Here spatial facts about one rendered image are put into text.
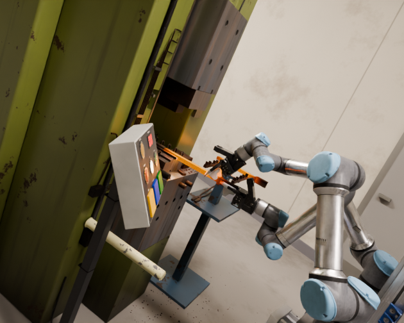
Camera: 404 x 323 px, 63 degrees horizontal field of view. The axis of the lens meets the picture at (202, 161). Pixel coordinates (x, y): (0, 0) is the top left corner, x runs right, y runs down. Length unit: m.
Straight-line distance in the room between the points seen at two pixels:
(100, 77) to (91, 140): 0.26
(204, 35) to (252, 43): 3.22
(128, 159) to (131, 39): 0.56
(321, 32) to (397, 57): 0.90
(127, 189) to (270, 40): 3.82
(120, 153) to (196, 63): 0.68
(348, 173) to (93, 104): 1.02
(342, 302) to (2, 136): 1.50
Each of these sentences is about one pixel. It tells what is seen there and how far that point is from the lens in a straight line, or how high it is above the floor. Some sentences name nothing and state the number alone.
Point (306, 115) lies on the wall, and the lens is 4.16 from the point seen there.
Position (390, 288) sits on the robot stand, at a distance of 1.45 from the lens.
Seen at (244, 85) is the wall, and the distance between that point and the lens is 4.63.
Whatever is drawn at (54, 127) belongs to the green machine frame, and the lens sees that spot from 1.62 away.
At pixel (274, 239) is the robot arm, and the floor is 0.93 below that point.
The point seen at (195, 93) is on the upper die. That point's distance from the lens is 1.58.
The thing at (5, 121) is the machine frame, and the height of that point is 0.91.
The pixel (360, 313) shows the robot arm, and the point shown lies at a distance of 1.23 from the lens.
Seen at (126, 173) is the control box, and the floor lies 1.10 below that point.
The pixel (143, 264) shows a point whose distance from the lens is 1.50.
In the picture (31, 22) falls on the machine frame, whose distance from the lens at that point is 1.62.
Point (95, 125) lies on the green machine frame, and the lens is 1.46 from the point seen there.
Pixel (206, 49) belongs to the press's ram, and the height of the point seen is 1.55.
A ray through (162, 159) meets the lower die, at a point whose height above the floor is 0.98.
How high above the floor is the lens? 1.47
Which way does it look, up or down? 15 degrees down
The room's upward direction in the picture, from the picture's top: 24 degrees clockwise
